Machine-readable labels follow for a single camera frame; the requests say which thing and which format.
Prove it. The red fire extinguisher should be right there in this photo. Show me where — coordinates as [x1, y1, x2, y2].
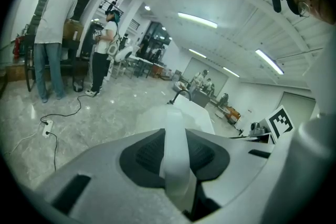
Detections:
[13, 36, 24, 60]

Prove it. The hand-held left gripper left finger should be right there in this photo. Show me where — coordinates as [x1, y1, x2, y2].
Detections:
[34, 127, 195, 224]

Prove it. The long ceiling light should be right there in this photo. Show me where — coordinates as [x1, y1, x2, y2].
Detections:
[177, 12, 218, 29]
[222, 66, 240, 78]
[254, 49, 285, 76]
[188, 48, 208, 59]

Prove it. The person's grey shirt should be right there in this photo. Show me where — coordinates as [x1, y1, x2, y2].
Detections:
[271, 31, 336, 224]

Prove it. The black power cable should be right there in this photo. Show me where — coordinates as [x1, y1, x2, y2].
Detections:
[40, 94, 91, 124]
[48, 132, 59, 172]

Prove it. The black slatted chair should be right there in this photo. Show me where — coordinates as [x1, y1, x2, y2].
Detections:
[24, 33, 37, 92]

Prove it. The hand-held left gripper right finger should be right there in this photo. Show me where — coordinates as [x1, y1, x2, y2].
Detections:
[185, 128, 276, 221]

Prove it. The white power strip with plugs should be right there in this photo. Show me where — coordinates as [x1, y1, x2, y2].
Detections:
[41, 119, 55, 138]

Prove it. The black trash bin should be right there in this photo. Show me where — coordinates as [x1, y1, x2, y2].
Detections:
[72, 74, 85, 93]

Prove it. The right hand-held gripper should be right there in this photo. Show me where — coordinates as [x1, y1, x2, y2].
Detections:
[248, 104, 296, 145]

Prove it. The white power cable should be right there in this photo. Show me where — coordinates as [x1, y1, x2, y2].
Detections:
[2, 123, 45, 156]

